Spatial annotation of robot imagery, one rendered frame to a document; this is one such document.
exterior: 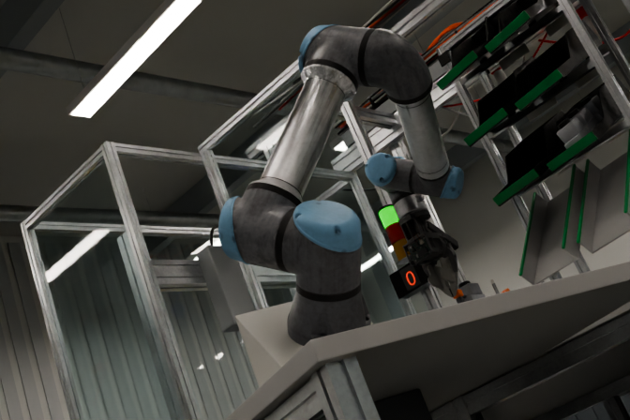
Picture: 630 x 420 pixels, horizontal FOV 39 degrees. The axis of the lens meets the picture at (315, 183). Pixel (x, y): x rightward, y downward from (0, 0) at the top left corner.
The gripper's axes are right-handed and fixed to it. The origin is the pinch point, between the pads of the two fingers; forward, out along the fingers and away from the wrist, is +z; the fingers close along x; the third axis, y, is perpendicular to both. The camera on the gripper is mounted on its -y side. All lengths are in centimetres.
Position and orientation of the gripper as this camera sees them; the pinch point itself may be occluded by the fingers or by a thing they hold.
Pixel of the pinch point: (453, 292)
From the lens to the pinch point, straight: 214.9
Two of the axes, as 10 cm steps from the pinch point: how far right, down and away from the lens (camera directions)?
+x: 6.8, -5.1, -5.3
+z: 3.5, 8.6, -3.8
